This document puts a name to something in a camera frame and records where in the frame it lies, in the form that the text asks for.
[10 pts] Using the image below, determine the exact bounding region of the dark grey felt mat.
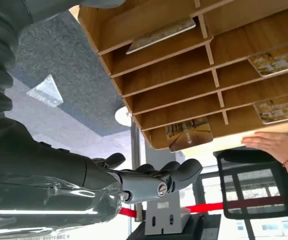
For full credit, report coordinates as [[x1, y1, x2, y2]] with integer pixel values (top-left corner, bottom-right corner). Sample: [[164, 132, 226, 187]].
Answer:
[[8, 9, 132, 138]]

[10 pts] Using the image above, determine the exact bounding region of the black base block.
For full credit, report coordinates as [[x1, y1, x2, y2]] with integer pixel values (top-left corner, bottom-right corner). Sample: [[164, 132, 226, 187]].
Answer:
[[126, 213, 222, 240]]

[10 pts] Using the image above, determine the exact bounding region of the clear tape piece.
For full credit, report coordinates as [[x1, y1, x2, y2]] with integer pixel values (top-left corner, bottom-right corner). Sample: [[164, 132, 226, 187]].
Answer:
[[26, 73, 64, 108]]

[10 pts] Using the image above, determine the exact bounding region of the white round disc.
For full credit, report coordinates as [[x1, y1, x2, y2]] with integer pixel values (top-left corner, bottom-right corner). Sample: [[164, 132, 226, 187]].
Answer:
[[114, 105, 132, 128]]

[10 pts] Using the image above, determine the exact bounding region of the pale grey card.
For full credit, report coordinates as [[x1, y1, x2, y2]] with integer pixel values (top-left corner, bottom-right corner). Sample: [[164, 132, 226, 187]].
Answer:
[[126, 17, 197, 56]]

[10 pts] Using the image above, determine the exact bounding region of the wooden card rack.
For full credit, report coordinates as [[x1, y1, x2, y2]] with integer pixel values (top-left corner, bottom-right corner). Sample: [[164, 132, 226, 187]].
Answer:
[[77, 0, 288, 151]]

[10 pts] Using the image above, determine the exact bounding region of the brown printed card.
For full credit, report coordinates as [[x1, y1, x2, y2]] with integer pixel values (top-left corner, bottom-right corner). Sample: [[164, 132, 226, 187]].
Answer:
[[165, 116, 214, 153]]

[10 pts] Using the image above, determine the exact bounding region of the black mesh office chair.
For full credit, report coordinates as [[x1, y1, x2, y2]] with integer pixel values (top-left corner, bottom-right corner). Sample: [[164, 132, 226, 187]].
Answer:
[[213, 148, 288, 221]]

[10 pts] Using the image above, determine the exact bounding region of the grey metal pole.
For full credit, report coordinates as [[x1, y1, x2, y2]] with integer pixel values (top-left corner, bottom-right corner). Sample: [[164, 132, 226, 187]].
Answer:
[[130, 119, 144, 222]]

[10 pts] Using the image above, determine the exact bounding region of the yellow printed card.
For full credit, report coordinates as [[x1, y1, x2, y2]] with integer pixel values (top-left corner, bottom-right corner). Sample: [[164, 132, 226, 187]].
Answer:
[[248, 40, 288, 78], [253, 92, 288, 125]]

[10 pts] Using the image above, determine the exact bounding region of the red barrier belt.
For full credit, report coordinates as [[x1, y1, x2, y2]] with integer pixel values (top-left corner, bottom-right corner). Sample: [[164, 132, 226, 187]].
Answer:
[[118, 194, 288, 219]]

